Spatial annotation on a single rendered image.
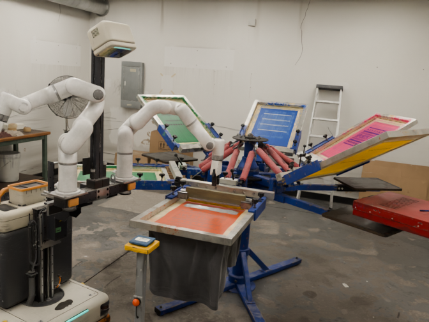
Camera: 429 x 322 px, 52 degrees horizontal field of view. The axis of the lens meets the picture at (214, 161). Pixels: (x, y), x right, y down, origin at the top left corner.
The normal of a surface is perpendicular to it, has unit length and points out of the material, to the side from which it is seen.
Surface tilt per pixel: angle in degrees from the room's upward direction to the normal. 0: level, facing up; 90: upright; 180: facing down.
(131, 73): 90
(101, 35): 90
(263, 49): 90
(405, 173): 83
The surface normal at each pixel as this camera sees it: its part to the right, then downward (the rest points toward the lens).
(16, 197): -0.51, 0.17
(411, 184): -0.30, -0.04
